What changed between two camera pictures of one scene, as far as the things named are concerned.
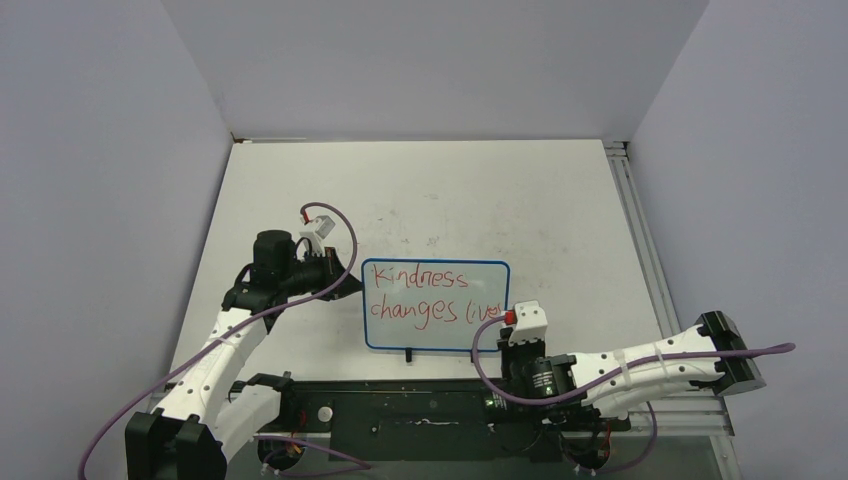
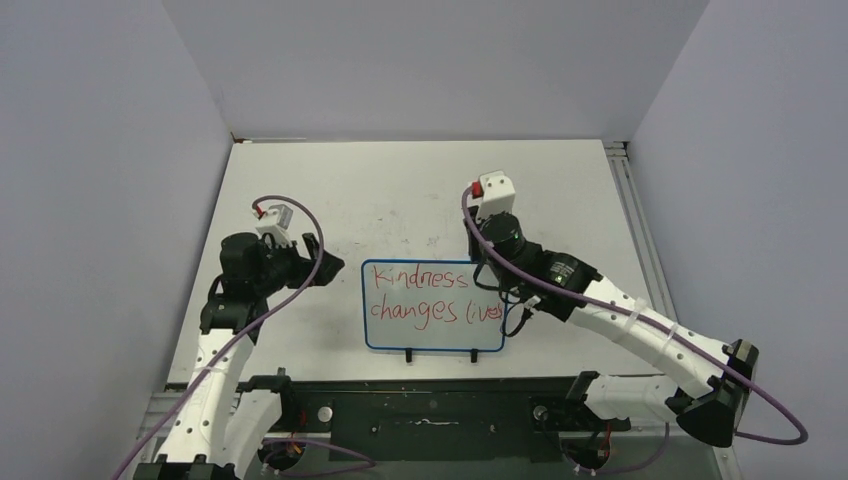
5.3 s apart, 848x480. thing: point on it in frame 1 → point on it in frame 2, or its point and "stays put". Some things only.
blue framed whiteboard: x=433 y=304 stays put
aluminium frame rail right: x=619 y=157 stays put
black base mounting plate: x=455 y=419 stays put
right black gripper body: x=513 y=357 → x=477 y=252
